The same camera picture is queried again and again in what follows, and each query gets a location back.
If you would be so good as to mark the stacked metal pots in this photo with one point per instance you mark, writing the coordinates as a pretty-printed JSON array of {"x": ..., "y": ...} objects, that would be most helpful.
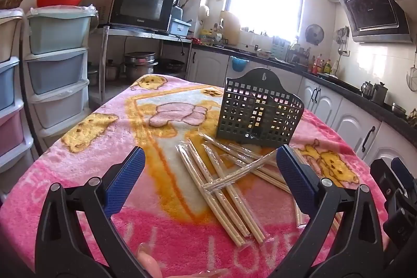
[{"x": 140, "y": 66}]

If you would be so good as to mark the small metal pot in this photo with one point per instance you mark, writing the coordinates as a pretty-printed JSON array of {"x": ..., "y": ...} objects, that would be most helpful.
[{"x": 112, "y": 70}]

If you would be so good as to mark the pile of chopsticks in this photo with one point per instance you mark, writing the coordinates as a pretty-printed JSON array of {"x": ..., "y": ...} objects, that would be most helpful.
[{"x": 229, "y": 196}]

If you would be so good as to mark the hanging metal utensils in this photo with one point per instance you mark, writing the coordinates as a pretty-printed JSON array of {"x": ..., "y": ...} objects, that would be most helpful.
[{"x": 342, "y": 37}]

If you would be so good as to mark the pastel plastic drawer cabinet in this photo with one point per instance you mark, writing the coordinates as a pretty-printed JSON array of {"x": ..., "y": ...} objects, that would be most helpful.
[
  {"x": 9, "y": 86},
  {"x": 58, "y": 69}
]

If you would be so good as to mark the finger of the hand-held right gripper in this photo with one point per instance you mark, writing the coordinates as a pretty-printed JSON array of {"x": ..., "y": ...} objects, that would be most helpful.
[
  {"x": 382, "y": 177},
  {"x": 400, "y": 169}
]

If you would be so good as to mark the blue hanging bin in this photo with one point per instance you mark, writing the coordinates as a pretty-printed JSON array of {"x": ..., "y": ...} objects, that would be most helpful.
[{"x": 239, "y": 63}]

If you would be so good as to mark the small metal teapot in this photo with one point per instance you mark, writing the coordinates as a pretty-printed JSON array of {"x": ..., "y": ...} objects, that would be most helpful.
[{"x": 366, "y": 89}]

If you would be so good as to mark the person's left hand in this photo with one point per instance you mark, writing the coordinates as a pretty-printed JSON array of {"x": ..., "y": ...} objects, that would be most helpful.
[{"x": 151, "y": 265}]

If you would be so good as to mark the metal shelf table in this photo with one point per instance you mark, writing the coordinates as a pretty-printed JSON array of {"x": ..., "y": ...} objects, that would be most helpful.
[{"x": 143, "y": 36}]

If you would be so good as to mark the white oval wall container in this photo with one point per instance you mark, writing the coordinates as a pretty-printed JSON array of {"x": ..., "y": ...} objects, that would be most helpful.
[{"x": 204, "y": 12}]

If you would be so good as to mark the black microwave oven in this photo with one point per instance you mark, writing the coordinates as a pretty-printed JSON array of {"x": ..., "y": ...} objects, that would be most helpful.
[{"x": 140, "y": 4}]

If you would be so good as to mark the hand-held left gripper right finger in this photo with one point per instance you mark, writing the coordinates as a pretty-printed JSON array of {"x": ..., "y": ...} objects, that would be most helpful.
[{"x": 296, "y": 180}]

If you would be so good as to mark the pink printed blanket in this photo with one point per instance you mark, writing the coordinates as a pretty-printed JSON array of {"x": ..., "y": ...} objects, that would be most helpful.
[{"x": 97, "y": 151}]

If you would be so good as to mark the pale knife block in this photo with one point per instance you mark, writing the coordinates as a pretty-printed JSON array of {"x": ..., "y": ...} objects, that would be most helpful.
[{"x": 280, "y": 46}]

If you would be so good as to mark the black perforated utensil holder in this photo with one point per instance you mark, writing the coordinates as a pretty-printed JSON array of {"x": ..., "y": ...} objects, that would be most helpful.
[{"x": 260, "y": 121}]

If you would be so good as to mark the round wall vent fan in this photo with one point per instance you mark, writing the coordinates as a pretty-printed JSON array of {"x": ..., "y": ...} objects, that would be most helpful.
[{"x": 314, "y": 34}]

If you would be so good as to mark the metal kettle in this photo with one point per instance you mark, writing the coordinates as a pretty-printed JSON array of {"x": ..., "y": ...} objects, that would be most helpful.
[{"x": 379, "y": 93}]

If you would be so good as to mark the black wok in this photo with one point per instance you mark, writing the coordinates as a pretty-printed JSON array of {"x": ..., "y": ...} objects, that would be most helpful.
[{"x": 171, "y": 64}]

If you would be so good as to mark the black kitchen countertop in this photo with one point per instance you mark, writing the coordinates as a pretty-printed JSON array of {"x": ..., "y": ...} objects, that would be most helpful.
[{"x": 342, "y": 85}]

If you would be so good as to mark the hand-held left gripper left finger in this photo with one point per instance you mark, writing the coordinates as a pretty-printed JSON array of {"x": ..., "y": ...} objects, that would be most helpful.
[{"x": 128, "y": 177}]

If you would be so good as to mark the white kitchen cabinets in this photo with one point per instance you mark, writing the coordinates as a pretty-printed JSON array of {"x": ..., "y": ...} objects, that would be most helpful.
[{"x": 325, "y": 102}]

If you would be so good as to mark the wicker basket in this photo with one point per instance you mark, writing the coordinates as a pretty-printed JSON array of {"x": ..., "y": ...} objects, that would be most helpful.
[{"x": 11, "y": 2}]

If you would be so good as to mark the row of condiment bottles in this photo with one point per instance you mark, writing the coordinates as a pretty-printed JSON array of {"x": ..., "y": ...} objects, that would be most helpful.
[{"x": 321, "y": 66}]

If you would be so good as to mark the wooden cutting board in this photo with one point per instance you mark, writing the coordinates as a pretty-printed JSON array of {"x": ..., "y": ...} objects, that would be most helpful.
[{"x": 230, "y": 25}]

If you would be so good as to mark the blue plastic dish container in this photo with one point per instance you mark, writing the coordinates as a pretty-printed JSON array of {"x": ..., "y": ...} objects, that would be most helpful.
[{"x": 179, "y": 26}]

